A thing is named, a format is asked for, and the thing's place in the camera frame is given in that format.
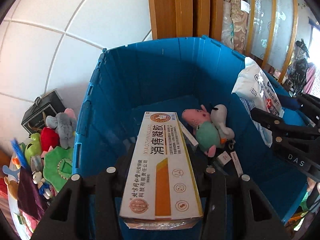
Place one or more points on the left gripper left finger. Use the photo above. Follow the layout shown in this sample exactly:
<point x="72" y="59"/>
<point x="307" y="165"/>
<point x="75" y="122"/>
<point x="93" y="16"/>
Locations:
<point x="85" y="208"/>

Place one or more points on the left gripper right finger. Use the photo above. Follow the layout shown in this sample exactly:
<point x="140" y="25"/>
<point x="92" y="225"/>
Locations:
<point x="235" y="207"/>

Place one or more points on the Tylenol medicine box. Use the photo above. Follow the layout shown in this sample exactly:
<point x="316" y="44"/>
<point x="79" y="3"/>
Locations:
<point x="237" y="164"/>

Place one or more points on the orange white medicine box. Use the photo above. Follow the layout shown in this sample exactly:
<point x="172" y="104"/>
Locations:
<point x="160" y="191"/>

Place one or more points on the white wet wipes pack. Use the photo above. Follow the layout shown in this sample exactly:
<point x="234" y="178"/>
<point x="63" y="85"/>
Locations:
<point x="254" y="90"/>

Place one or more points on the white seal plush toy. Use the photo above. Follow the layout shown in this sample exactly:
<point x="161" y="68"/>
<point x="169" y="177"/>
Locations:
<point x="218" y="117"/>

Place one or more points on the long white pink box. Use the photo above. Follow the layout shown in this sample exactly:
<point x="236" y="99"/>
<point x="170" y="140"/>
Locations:
<point x="189" y="138"/>

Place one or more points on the pink pig plush toy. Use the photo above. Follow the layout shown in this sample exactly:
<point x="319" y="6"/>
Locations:
<point x="204" y="130"/>

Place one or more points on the person's right hand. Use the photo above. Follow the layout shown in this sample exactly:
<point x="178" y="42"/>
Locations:
<point x="313" y="192"/>

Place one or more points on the green crocodile plush toy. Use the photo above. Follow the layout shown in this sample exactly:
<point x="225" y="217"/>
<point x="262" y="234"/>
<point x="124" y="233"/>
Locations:
<point x="58" y="167"/>

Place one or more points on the small bear doll blue dress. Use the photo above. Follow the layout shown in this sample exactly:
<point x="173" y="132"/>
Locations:
<point x="42" y="185"/>

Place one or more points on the small teal medicine box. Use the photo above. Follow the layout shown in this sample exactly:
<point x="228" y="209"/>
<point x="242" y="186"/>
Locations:
<point x="223" y="158"/>

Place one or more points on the dark purple plush cushion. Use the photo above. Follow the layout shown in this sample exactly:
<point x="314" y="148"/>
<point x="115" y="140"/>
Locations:
<point x="28" y="198"/>

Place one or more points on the striped grey tablecloth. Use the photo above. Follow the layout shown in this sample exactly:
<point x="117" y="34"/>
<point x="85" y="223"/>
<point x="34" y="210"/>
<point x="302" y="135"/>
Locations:
<point x="25" y="224"/>

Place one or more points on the red plush toy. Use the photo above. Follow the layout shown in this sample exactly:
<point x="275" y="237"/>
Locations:
<point x="49" y="137"/>

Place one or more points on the green frog plush toy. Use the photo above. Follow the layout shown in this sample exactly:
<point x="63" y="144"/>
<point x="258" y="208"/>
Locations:
<point x="33" y="148"/>

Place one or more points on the grey elephant plush toy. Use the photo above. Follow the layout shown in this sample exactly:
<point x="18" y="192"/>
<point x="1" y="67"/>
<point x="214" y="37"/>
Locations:
<point x="64" y="124"/>

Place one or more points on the brown bear plush toy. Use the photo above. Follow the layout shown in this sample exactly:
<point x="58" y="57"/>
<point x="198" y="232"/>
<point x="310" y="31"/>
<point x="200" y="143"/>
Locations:
<point x="12" y="187"/>

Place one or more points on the yellow duck plush toy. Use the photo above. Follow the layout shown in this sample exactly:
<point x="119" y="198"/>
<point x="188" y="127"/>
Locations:
<point x="16" y="162"/>

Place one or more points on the blue feather duster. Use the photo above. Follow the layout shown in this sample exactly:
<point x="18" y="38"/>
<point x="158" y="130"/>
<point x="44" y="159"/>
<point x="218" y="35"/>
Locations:
<point x="19" y="153"/>

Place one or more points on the light blue plastic paddle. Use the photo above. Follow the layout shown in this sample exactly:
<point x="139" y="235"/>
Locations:
<point x="14" y="173"/>

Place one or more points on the black gift box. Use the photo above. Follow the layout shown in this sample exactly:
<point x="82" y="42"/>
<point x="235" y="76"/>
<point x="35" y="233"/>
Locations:
<point x="34" y="119"/>

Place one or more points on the blue plastic crate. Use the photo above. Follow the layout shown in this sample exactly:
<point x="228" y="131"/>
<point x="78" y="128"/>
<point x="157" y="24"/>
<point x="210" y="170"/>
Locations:
<point x="173" y="75"/>

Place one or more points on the rolled patterned carpet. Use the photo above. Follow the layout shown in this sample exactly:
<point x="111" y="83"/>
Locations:
<point x="235" y="24"/>

